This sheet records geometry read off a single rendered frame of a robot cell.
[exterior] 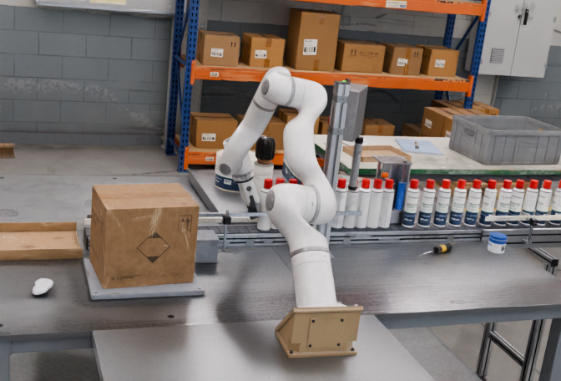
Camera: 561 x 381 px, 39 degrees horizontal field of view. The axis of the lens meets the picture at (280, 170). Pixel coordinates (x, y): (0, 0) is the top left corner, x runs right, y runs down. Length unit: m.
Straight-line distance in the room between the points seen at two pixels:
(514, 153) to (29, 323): 3.38
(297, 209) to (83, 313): 0.72
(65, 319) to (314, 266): 0.75
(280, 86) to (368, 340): 0.84
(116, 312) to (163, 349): 0.26
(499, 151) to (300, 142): 2.60
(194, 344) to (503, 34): 6.40
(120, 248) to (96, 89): 4.85
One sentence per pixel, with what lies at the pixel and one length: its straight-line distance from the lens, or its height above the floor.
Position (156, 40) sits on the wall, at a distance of 7.32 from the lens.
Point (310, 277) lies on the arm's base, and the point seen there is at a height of 1.03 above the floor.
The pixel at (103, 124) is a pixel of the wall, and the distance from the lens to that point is 7.40.
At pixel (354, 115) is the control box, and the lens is 2.89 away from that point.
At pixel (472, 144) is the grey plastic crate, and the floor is 0.90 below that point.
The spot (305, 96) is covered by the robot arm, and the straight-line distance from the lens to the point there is 2.60.
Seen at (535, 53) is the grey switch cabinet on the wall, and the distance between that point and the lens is 8.55.
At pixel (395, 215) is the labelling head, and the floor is 0.92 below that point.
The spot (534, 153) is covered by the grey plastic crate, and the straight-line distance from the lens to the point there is 5.14.
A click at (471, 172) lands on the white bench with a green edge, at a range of 4.78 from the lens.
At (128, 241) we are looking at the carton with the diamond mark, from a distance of 2.54.
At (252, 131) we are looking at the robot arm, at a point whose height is 1.30.
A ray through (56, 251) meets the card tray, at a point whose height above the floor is 0.86.
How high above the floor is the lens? 1.96
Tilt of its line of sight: 16 degrees down
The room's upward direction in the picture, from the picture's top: 6 degrees clockwise
